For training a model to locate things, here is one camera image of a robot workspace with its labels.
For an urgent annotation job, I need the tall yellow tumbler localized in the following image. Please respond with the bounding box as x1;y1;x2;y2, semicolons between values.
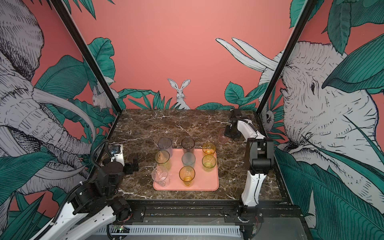
179;166;196;187

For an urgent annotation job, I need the tall light green tumbler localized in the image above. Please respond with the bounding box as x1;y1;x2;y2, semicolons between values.
155;150;172;170

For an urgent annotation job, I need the pink clear tumbler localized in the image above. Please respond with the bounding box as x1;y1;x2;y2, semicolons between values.
218;128;230;144

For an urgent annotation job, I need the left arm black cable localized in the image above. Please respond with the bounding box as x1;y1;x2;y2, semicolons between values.
89;139;112;170

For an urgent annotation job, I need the pink plastic tray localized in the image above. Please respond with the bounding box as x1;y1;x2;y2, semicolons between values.
153;149;219;192

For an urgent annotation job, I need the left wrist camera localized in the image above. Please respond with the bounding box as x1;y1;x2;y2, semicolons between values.
109;144;125;166

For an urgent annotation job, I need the black frame post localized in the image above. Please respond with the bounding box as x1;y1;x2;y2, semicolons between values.
256;0;317;116
51;0;122;115

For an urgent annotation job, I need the short yellow tumbler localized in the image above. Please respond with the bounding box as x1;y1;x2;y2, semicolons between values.
202;142;216;155

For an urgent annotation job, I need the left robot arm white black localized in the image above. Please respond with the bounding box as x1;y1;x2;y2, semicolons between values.
32;158;139;240

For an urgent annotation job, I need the right black frame post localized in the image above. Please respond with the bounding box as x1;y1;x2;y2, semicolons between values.
256;0;317;116

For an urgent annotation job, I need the white perforated strip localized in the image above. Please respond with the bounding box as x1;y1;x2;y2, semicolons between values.
96;225;242;237

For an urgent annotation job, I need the tall dark grey tumbler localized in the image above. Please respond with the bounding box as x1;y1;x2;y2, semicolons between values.
181;137;195;154

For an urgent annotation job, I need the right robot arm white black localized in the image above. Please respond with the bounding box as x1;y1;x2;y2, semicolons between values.
224;109;275;223

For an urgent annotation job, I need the teal frosted tumbler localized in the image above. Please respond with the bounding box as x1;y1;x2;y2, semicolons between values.
182;153;196;168

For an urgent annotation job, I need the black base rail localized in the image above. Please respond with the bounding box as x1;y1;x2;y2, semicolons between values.
127;199;305;225

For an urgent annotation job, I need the left black frame post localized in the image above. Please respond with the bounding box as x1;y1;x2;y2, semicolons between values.
51;0;122;115

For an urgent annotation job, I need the tall blue-grey clear tumbler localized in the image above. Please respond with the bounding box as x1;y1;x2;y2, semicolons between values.
158;137;173;157

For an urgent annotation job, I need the short green tumbler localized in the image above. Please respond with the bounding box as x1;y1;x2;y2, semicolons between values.
202;155;217;172

